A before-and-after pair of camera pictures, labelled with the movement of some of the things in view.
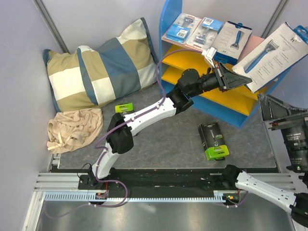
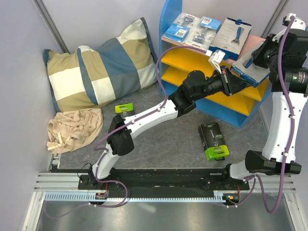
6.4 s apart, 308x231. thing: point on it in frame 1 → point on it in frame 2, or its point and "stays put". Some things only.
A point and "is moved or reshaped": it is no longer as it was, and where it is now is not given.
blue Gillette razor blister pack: [182, 29] stays put
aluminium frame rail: [52, 180] stays put
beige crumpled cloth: [72, 130] stays put
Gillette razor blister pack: [204, 35] stays put
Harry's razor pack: [230, 42] is moved or reshaped
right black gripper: [278, 112] → [257, 55]
